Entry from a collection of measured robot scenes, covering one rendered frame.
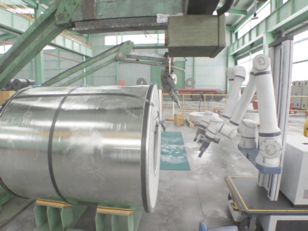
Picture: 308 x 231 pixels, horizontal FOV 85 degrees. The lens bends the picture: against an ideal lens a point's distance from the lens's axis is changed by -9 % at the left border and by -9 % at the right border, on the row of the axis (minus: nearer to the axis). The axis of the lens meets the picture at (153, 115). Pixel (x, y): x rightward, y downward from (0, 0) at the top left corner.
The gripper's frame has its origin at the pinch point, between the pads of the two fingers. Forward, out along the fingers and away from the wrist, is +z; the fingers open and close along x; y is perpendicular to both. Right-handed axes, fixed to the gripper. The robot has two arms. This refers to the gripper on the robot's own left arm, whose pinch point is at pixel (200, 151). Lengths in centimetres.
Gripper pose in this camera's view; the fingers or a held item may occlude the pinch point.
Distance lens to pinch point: 166.3
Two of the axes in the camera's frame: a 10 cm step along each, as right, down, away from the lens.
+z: -3.5, 8.7, 3.5
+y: -8.9, -4.3, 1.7
